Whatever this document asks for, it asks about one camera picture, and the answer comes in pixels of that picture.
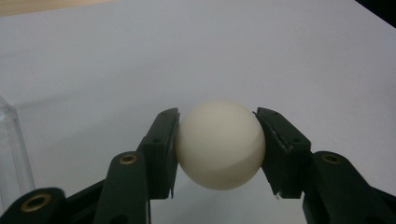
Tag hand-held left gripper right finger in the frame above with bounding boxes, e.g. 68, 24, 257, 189
255, 107, 312, 200

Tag white table cover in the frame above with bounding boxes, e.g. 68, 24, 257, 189
0, 0, 396, 224

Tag black curtain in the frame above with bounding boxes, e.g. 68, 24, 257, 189
354, 0, 396, 29

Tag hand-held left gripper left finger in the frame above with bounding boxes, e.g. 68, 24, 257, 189
136, 107, 181, 200

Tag white egg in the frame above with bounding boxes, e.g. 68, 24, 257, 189
175, 99, 266, 191

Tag clear plastic container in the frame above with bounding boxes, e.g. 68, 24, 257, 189
0, 95, 35, 216

